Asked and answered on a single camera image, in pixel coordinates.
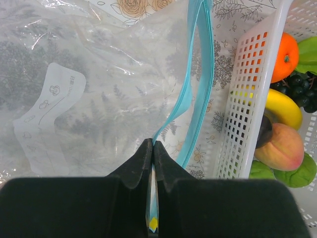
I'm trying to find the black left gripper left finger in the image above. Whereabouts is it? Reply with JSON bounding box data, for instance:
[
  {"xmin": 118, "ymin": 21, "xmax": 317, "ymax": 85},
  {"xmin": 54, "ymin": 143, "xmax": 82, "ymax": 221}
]
[{"xmin": 0, "ymin": 139, "xmax": 153, "ymax": 238}]

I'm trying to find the clear zip top bag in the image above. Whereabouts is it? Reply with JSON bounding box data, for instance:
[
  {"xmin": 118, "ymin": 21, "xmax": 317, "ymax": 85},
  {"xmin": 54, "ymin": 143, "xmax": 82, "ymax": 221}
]
[{"xmin": 0, "ymin": 0, "xmax": 215, "ymax": 236}]

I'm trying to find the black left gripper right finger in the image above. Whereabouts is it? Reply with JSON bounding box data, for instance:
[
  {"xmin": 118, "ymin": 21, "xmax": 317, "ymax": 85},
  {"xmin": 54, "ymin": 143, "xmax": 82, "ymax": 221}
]
[{"xmin": 153, "ymin": 142, "xmax": 310, "ymax": 238}]

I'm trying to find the green starfruit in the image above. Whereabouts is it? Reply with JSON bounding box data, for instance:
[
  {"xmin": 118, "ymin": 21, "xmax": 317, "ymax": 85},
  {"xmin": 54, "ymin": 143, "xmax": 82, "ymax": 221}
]
[{"xmin": 295, "ymin": 36, "xmax": 317, "ymax": 75}]

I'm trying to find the dark mangosteen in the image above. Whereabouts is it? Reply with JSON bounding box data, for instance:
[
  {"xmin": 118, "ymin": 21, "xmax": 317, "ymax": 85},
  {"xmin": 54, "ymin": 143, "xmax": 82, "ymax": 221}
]
[{"xmin": 256, "ymin": 115, "xmax": 273, "ymax": 149}]

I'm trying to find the yellow banana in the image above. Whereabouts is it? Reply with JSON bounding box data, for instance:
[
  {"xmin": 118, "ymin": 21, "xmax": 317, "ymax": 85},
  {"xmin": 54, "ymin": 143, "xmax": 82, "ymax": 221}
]
[{"xmin": 265, "ymin": 88, "xmax": 303, "ymax": 130}]

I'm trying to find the white plastic perforated basket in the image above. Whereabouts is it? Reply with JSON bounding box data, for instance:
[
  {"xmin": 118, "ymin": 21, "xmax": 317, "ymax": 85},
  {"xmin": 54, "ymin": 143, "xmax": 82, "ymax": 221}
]
[{"xmin": 211, "ymin": 0, "xmax": 317, "ymax": 228}]

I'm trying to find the orange mandarin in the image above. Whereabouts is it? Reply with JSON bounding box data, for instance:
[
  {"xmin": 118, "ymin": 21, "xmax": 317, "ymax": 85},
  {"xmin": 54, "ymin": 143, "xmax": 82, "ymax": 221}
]
[{"xmin": 271, "ymin": 32, "xmax": 299, "ymax": 83}]

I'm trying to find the green cabbage ball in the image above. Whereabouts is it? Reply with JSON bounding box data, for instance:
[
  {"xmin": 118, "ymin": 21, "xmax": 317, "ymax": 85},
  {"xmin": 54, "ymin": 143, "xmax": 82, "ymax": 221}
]
[
  {"xmin": 272, "ymin": 153, "xmax": 317, "ymax": 188},
  {"xmin": 249, "ymin": 160, "xmax": 275, "ymax": 179}
]

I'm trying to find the peach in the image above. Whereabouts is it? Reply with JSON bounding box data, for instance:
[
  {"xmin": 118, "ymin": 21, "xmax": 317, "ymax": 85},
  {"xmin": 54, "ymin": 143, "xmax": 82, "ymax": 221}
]
[{"xmin": 255, "ymin": 123, "xmax": 304, "ymax": 171}]

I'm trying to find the dark grape bunch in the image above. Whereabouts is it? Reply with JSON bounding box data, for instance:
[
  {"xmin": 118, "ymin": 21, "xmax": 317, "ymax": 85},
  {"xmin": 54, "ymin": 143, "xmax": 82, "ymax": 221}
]
[{"xmin": 270, "ymin": 71, "xmax": 317, "ymax": 114}]

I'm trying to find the floral tablecloth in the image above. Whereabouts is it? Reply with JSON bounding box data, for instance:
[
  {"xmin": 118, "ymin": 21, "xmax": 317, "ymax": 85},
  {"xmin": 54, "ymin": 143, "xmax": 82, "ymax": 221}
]
[{"xmin": 0, "ymin": 0, "xmax": 283, "ymax": 179}]

